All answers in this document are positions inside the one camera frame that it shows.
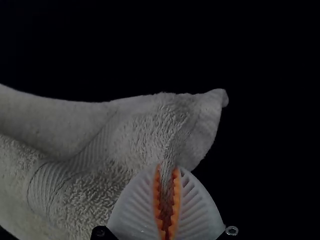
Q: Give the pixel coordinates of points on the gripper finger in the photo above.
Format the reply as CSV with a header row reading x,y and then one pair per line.
x,y
197,212
137,210

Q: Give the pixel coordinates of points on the pale towel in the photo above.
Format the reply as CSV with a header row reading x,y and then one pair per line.
x,y
100,140

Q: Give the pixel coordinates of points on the black mat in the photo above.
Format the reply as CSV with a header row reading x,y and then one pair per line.
x,y
225,45

